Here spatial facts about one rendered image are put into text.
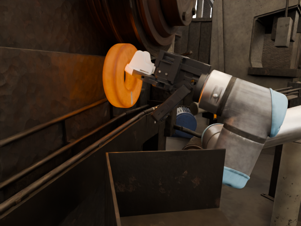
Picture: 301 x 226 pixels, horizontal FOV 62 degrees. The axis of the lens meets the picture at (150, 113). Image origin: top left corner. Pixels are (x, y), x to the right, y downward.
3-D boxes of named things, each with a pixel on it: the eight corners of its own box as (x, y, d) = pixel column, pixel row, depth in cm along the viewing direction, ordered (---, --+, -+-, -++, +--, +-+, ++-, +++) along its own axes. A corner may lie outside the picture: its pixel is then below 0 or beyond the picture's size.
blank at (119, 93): (99, 45, 54) (113, 45, 52) (131, 43, 67) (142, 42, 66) (104, 114, 58) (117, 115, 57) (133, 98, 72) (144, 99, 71)
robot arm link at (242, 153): (234, 177, 61) (254, 131, 60) (249, 199, 50) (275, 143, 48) (198, 163, 62) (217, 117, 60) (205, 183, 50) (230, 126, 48)
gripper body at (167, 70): (167, 50, 61) (214, 66, 57) (156, 83, 63) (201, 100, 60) (156, 48, 54) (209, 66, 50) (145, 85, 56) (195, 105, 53)
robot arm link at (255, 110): (275, 144, 47) (298, 95, 45) (212, 119, 50) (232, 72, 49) (269, 138, 56) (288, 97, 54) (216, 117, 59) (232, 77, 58)
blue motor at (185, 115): (170, 140, 290) (172, 111, 284) (168, 128, 346) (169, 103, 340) (196, 141, 290) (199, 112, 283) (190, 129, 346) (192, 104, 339)
